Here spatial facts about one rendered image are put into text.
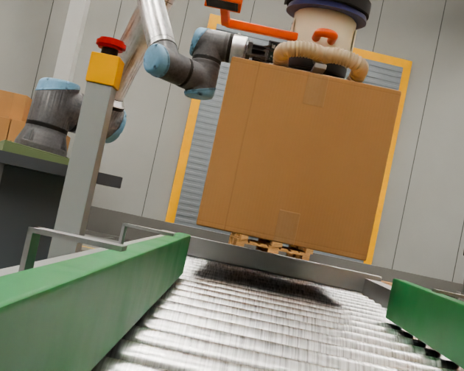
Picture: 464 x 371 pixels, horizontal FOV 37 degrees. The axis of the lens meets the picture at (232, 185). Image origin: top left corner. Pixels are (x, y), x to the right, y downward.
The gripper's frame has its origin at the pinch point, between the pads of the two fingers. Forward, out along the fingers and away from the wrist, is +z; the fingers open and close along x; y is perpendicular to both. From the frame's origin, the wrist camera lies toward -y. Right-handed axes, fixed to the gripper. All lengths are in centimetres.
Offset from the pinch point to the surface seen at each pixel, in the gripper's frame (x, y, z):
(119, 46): -18, 56, -47
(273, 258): -61, -2, 1
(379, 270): -86, -990, 239
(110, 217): -90, -942, -222
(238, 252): -61, -2, -10
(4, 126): 5, -673, -332
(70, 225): -60, 57, -49
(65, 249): -66, 57, -49
